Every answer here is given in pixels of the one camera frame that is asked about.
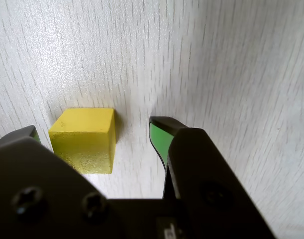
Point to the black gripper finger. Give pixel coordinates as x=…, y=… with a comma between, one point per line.
x=206, y=169
x=42, y=194

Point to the yellow wooden cube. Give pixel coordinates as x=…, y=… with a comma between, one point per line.
x=84, y=144

